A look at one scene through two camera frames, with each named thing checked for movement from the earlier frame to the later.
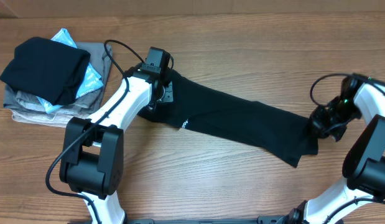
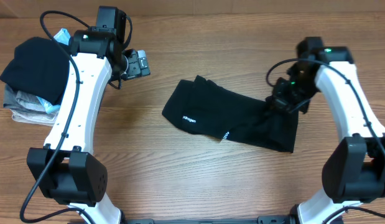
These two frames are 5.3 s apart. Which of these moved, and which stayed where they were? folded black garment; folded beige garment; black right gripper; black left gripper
Moved: black right gripper; black left gripper
Stayed: folded black garment; folded beige garment
